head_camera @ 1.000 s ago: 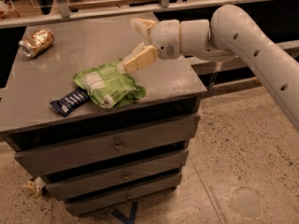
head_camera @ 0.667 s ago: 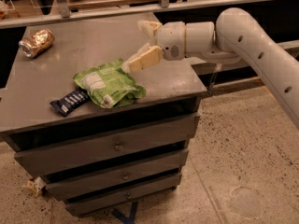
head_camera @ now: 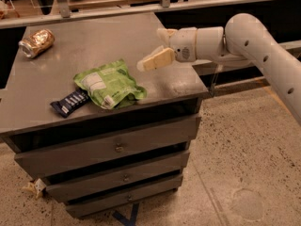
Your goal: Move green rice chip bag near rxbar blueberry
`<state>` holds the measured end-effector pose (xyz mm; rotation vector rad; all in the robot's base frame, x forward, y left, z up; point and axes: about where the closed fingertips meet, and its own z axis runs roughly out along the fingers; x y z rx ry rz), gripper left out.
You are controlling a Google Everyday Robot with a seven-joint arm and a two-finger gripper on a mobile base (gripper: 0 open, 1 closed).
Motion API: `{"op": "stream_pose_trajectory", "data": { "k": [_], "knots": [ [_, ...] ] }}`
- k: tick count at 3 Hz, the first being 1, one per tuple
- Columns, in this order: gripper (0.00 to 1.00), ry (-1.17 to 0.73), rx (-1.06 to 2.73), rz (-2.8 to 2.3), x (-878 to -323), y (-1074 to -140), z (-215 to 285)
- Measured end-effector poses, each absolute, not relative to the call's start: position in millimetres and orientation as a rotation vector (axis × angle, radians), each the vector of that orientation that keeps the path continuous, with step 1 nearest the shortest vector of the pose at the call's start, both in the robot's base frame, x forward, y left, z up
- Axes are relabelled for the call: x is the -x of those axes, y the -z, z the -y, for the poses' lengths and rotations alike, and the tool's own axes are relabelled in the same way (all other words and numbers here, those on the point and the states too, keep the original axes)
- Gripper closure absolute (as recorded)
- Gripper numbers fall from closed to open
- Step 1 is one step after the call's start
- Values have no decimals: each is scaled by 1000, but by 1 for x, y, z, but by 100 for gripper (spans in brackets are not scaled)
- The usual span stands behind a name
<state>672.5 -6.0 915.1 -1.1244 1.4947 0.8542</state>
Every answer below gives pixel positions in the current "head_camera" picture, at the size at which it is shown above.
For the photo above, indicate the grey drawer cabinet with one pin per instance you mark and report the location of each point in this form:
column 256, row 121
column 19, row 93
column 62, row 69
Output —
column 28, row 123

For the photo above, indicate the green rice chip bag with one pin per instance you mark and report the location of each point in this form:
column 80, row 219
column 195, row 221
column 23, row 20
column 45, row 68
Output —
column 110, row 86

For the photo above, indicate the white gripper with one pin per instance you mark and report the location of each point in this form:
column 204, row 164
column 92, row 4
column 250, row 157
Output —
column 183, row 44

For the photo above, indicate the grey metal railing frame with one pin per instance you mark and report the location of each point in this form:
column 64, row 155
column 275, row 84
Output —
column 283, row 17

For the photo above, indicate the bottom grey drawer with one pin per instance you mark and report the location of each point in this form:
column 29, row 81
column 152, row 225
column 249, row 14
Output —
column 125, row 196

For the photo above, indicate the crumpled paper scrap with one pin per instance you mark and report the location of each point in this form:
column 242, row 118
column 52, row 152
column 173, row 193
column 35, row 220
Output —
column 37, row 187

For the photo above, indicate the grey drawer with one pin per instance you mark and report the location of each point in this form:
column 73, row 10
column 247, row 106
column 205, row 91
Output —
column 125, row 196
column 84, row 186
column 62, row 158

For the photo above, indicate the dark blue rxbar wrapper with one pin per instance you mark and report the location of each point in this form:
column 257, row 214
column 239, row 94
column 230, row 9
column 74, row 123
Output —
column 70, row 103

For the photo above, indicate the top grey drawer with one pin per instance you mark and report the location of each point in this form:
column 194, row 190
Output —
column 62, row 158

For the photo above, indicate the gold soda can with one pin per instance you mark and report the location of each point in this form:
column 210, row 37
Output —
column 37, row 43

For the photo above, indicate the middle grey drawer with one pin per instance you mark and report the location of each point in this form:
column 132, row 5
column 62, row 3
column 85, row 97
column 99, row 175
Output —
column 84, row 186

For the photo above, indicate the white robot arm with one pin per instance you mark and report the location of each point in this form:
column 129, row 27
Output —
column 243, row 40

